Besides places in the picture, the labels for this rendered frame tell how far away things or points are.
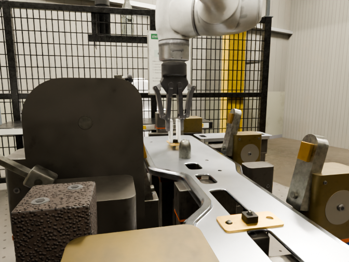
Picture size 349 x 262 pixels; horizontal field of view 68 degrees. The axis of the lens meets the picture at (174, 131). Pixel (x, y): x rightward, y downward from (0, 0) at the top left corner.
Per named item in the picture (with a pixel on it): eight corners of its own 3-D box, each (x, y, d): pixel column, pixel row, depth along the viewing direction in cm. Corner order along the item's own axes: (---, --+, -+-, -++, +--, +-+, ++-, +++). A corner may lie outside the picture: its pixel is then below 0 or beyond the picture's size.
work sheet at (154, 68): (191, 94, 134) (192, 32, 129) (148, 94, 129) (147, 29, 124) (190, 94, 136) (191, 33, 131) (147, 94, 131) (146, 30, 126)
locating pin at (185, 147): (192, 164, 67) (192, 139, 66) (180, 165, 66) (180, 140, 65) (189, 161, 70) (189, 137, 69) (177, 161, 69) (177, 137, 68)
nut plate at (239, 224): (269, 212, 38) (270, 205, 37) (285, 225, 34) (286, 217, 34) (215, 218, 36) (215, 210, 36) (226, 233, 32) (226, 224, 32)
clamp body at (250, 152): (266, 241, 82) (272, 133, 77) (231, 247, 80) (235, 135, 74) (255, 231, 89) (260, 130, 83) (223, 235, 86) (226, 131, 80)
